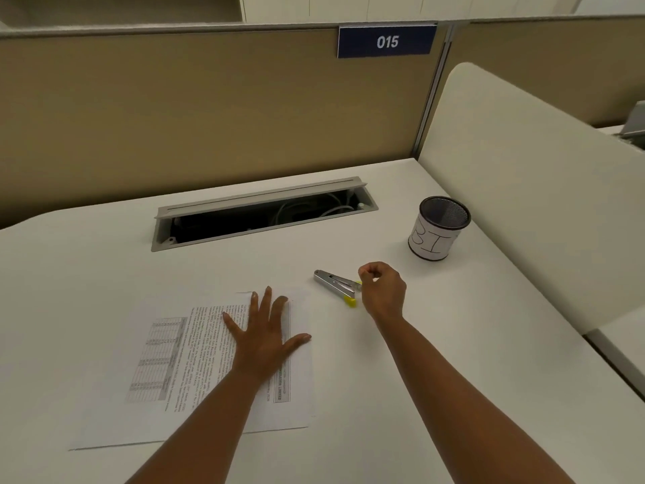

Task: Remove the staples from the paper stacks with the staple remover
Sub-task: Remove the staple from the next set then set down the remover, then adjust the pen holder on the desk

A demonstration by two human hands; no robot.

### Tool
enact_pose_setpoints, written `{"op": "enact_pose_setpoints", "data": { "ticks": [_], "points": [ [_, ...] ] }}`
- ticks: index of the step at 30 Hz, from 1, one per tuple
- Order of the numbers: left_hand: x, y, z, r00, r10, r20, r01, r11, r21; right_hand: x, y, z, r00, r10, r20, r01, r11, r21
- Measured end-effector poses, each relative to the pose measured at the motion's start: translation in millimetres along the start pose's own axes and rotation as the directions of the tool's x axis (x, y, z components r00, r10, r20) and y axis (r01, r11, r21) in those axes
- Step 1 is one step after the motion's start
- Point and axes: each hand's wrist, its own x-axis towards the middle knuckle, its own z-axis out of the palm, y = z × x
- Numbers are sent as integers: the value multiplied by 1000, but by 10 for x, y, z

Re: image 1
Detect white cable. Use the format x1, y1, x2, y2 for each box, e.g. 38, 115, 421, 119
274, 194, 359, 225

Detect wide beige partition panel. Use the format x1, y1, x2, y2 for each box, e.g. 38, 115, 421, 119
0, 22, 449, 230

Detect person's left hand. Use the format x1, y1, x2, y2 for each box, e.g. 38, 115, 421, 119
222, 286, 312, 384

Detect grey partition post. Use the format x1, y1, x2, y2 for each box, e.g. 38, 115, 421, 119
411, 22, 457, 159

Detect printed white papers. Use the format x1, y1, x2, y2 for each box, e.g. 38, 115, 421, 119
69, 289, 313, 452

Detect white open shelf unit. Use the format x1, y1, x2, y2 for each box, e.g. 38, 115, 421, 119
0, 0, 243, 31

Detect white rounded desk divider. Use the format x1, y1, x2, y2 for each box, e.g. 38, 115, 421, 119
418, 63, 645, 336

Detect white cabinet with doors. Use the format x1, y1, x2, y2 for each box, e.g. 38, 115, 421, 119
241, 0, 588, 24

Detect blue number sign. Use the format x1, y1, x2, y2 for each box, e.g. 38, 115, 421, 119
337, 24, 438, 60

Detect person's left forearm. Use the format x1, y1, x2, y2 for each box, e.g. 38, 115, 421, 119
126, 367, 265, 484

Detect person's right hand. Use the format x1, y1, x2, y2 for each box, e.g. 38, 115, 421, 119
358, 261, 408, 326

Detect black mesh pen holder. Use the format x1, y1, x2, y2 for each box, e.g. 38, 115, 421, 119
408, 196, 472, 261

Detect person's right forearm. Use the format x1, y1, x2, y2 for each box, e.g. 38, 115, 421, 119
375, 312, 575, 484

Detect narrow beige partition panel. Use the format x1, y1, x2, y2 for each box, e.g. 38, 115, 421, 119
443, 14, 645, 129

